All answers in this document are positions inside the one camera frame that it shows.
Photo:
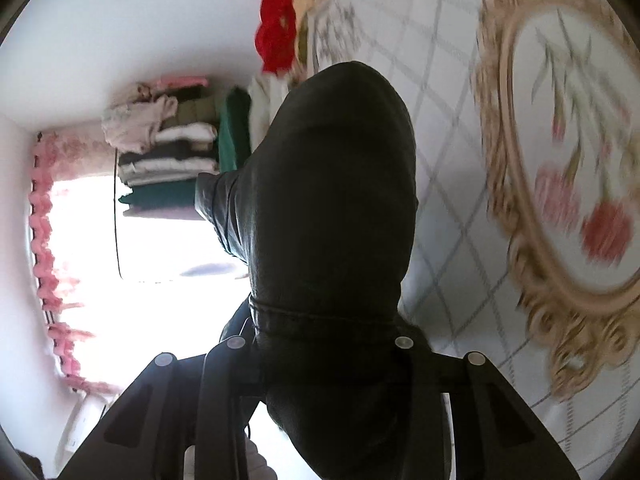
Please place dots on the white diamond-patterned cloth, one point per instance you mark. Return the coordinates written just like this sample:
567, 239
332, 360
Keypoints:
450, 110

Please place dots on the red floral blanket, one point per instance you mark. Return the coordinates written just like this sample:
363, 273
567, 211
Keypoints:
277, 25

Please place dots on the pink ruffled curtain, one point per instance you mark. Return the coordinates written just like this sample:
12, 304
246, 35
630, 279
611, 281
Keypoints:
42, 220

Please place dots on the black leather jacket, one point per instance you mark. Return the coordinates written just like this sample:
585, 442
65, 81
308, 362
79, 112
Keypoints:
325, 185

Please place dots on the stack of folded clothes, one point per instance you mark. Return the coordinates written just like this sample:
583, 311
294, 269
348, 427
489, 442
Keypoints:
165, 160

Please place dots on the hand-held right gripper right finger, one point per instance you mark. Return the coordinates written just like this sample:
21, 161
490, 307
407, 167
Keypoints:
450, 385

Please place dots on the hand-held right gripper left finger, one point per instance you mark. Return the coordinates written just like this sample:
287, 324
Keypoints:
220, 385

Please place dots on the green and white jacket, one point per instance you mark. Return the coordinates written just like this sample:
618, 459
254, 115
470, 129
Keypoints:
235, 130

